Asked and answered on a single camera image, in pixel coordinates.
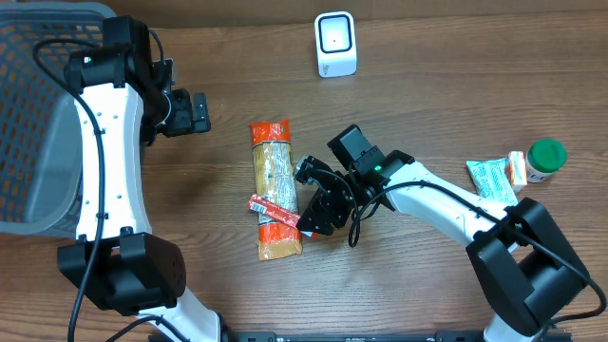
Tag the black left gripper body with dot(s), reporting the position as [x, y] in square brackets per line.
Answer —
[191, 112]

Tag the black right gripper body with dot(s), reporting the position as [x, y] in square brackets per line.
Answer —
[340, 186]

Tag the red sachet stick packet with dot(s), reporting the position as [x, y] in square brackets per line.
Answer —
[283, 222]

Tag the orange spaghetti pasta packet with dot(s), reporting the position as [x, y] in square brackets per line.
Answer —
[274, 180]

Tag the teal wet wipes packet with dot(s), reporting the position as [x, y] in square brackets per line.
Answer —
[491, 181]

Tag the orange Kleenex tissue pack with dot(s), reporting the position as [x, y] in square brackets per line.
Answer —
[515, 170]

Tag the green lid jar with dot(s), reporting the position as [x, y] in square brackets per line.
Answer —
[543, 158]

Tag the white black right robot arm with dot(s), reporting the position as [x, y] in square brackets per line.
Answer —
[526, 267]

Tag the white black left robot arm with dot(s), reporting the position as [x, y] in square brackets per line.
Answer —
[124, 100]

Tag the white barcode scanner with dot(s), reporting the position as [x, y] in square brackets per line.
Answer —
[335, 42]

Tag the grey plastic mesh basket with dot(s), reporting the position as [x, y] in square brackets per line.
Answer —
[41, 150]

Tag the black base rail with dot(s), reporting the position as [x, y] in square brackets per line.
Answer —
[440, 336]

